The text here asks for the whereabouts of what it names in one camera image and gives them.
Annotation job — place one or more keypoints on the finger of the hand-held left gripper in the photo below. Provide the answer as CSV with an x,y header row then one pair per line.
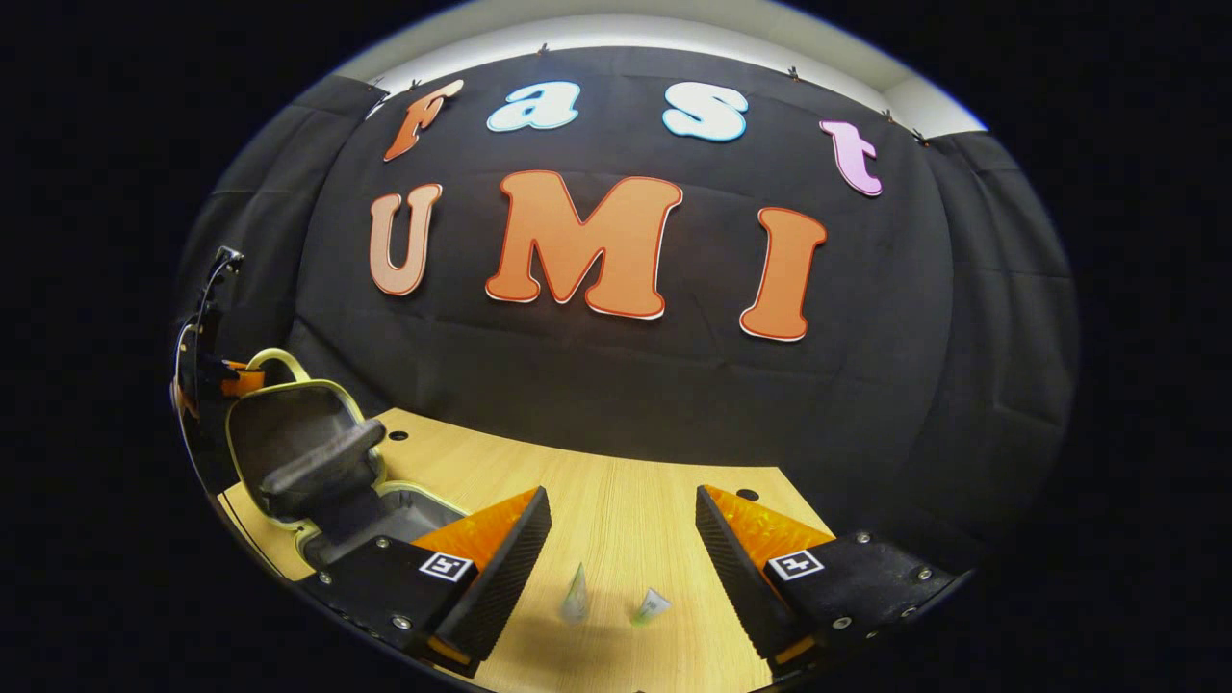
x,y
243,380

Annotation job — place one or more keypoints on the white green-capped skin care tube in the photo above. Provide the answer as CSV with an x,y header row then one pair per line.
x,y
652,606

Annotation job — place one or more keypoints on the silver grey skin care tube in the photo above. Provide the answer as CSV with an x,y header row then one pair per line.
x,y
576,599

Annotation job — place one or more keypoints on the cream suitcase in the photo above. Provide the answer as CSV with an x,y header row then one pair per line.
x,y
289,423

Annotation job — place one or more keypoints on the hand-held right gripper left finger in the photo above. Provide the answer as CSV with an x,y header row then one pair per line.
x,y
500,577

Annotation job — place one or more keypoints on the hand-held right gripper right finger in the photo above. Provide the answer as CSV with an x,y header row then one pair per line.
x,y
736,577

